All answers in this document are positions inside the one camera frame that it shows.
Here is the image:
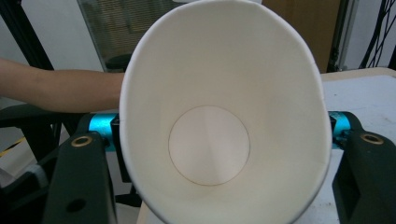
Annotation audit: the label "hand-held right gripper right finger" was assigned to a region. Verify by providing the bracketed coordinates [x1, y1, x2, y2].
[328, 110, 396, 224]

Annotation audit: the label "white foam mat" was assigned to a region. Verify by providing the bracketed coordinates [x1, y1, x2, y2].
[295, 74, 396, 224]

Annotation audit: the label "brown wooden cabinet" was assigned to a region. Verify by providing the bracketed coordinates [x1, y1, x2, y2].
[262, 0, 344, 75]

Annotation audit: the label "black metal frame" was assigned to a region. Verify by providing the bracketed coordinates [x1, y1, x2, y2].
[0, 0, 92, 163]

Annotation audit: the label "single white paper cup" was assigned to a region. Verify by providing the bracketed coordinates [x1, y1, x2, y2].
[119, 0, 332, 224]

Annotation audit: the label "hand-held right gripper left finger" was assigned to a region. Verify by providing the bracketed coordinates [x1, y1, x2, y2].
[41, 112, 121, 224]

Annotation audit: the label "black hanging cables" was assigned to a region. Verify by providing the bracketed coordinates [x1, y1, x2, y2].
[358, 0, 396, 70]

